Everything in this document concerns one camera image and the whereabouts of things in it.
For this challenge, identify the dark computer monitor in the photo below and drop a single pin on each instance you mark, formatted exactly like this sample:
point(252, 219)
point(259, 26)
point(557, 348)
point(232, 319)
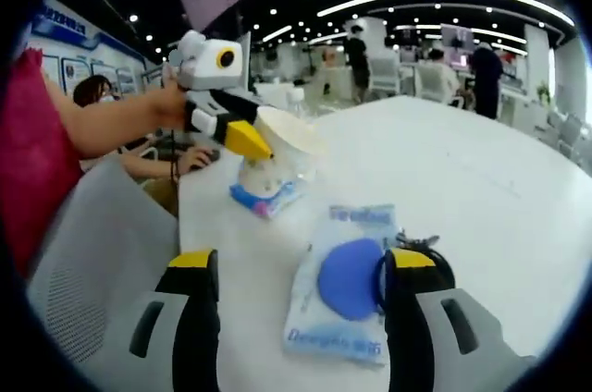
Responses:
point(247, 64)

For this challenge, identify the white printed paper cup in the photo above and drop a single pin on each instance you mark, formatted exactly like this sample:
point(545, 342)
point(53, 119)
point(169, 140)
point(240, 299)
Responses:
point(291, 133)

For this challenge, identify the white office chair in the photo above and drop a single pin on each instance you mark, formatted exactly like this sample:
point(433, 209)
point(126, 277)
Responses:
point(385, 73)
point(432, 82)

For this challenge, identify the green potted plant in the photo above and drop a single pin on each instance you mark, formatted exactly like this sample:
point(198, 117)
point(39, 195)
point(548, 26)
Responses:
point(544, 92)

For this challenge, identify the person's left hand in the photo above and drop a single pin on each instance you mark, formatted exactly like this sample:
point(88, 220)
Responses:
point(171, 105)

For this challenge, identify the blue tissue packet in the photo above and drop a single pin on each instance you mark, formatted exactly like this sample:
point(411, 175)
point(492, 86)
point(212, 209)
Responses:
point(273, 200)

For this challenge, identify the row of grey chairs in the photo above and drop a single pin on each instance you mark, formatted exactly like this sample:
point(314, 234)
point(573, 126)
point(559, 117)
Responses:
point(569, 133)

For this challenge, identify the black computer mouse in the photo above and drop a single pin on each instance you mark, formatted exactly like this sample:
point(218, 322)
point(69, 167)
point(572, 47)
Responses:
point(213, 156)

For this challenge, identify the clear packet with blue pad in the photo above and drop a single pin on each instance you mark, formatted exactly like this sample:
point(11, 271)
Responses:
point(324, 318)

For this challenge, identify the large bright window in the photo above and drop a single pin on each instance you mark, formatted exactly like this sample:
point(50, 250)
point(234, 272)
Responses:
point(568, 73)

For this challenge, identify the clear plastic bottle red label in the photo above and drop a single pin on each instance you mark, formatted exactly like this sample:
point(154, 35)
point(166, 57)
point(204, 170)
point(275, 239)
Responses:
point(296, 98)

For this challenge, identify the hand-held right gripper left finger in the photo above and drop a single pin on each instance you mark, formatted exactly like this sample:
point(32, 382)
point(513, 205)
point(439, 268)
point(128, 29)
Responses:
point(194, 318)

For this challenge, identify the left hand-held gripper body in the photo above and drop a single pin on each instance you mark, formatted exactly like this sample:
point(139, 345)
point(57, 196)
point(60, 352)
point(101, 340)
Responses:
point(203, 66)

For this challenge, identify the blue wall display board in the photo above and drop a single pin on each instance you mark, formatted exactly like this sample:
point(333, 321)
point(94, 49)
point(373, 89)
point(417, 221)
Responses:
point(74, 40)

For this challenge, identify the white table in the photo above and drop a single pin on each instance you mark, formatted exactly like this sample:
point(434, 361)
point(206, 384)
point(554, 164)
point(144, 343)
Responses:
point(462, 202)

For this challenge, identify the wall screen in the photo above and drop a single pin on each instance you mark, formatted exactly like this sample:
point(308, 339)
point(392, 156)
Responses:
point(457, 35)

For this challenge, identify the grey mesh office chair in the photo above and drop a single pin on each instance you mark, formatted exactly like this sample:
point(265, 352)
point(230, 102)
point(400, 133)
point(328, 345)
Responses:
point(102, 248)

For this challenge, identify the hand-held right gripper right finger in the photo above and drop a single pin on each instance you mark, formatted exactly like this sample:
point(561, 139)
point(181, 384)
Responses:
point(407, 332)

